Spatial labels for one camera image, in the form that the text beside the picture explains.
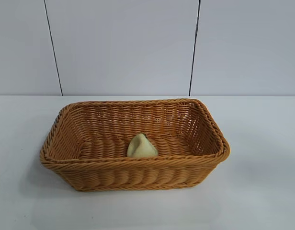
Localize pale yellow egg yolk pastry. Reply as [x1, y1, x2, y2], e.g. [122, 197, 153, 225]
[126, 133, 159, 159]

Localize woven wicker rectangular basket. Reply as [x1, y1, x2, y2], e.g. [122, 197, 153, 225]
[39, 98, 231, 193]

